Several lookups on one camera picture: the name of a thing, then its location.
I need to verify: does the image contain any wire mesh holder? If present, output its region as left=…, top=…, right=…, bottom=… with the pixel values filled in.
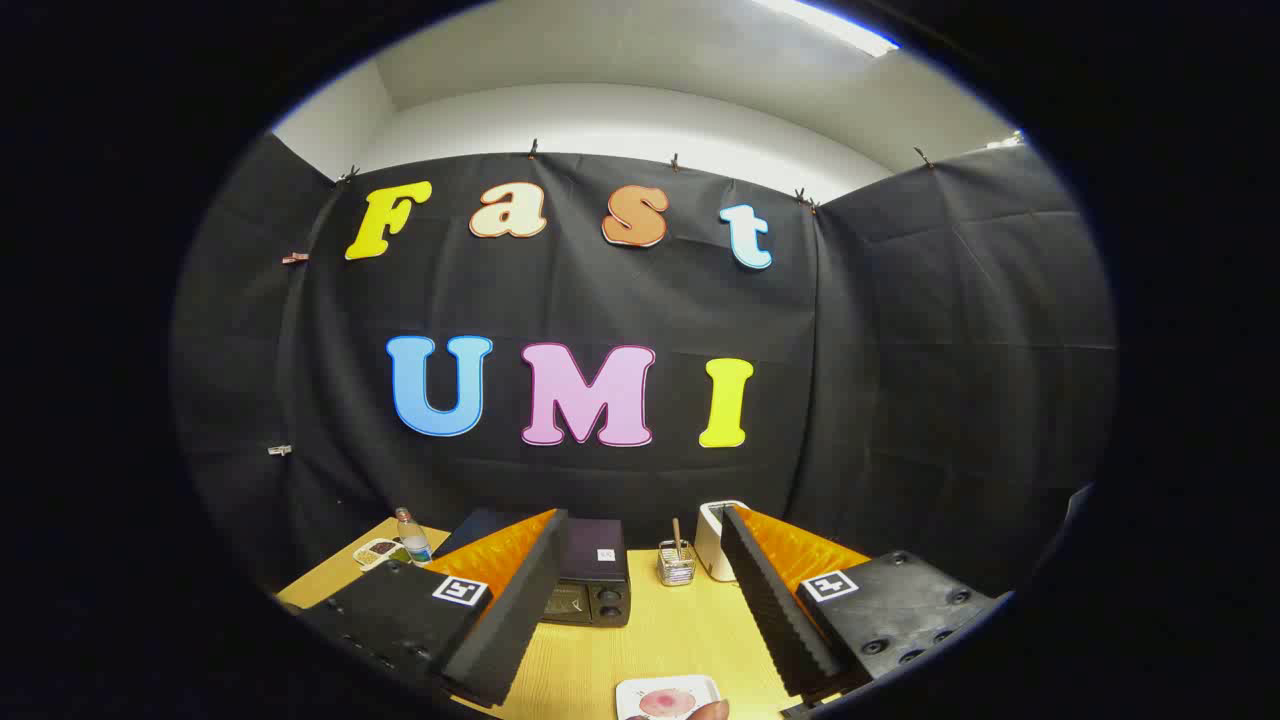
left=657, top=540, right=697, bottom=587

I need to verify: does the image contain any small divided snack tray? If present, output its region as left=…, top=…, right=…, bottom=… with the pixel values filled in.
left=352, top=538, right=411, bottom=571

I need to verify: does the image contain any black toaster oven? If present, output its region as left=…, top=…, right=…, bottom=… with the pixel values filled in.
left=440, top=508, right=633, bottom=628

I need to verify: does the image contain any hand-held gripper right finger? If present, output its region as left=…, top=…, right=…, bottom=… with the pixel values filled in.
left=720, top=505, right=1001, bottom=701

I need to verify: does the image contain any clear plastic water bottle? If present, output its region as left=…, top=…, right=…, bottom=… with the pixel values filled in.
left=395, top=507, right=433, bottom=566

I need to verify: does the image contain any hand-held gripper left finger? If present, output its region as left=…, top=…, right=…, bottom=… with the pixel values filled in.
left=298, top=508, right=569, bottom=709

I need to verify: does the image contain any white square plate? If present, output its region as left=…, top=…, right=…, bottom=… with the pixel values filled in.
left=615, top=675, right=723, bottom=720

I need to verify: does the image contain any white pop-up toaster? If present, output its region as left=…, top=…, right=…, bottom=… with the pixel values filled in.
left=694, top=500, right=751, bottom=583

